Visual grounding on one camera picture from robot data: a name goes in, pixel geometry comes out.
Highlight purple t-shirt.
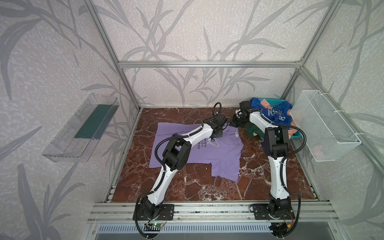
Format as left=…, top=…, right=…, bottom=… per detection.
left=153, top=123, right=244, bottom=182

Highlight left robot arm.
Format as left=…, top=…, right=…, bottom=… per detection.
left=133, top=102, right=227, bottom=221

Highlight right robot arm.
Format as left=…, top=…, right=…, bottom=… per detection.
left=231, top=101, right=306, bottom=220

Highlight green t-shirt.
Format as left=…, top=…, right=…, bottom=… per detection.
left=245, top=122, right=264, bottom=140

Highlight teal plastic basket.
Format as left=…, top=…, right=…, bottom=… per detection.
left=258, top=98, right=303, bottom=139

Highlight blue t-shirt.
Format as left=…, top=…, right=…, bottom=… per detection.
left=250, top=97, right=293, bottom=126

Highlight pink t-shirt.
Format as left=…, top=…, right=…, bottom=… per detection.
left=259, top=99, right=300, bottom=137

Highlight right wiring bundle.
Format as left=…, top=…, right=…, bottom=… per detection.
left=268, top=220, right=296, bottom=239

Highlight left circuit board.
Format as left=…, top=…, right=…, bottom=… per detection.
left=144, top=222, right=166, bottom=232

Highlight clear plastic tray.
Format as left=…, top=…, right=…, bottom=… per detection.
left=42, top=94, right=120, bottom=163

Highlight white wire basket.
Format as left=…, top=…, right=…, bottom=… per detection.
left=292, top=90, right=362, bottom=162

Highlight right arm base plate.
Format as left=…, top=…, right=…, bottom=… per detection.
left=249, top=204, right=296, bottom=221

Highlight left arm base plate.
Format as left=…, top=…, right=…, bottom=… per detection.
left=133, top=204, right=175, bottom=221

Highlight aluminium front rail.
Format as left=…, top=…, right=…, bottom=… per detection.
left=87, top=201, right=339, bottom=224

